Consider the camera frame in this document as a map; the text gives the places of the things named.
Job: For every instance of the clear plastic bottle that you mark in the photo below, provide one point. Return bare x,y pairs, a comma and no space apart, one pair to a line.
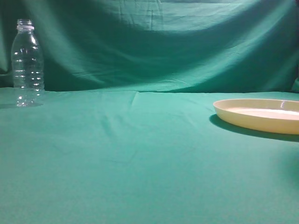
27,65

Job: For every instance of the green cloth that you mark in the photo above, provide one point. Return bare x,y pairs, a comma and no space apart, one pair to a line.
126,132

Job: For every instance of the cream plastic plate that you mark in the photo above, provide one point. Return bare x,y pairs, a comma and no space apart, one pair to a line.
266,115

